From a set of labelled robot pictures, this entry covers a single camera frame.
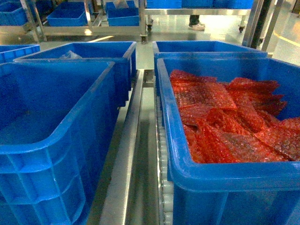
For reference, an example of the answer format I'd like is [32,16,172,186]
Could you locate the blue bin behind left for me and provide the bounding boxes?
[14,41,137,107]

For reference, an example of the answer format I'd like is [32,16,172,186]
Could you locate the blue bin behind right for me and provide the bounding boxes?
[153,40,267,96]

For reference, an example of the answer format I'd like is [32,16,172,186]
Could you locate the blue bin with bubble wrap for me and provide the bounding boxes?
[157,58,300,225]

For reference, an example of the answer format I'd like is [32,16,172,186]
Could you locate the empty blue bin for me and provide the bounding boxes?
[0,62,118,225]

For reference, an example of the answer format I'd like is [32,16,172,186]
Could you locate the red bubble wrap sheets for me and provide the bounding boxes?
[170,70,300,164]

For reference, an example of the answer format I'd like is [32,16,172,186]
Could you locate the person's shoe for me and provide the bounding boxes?
[189,23,205,31]

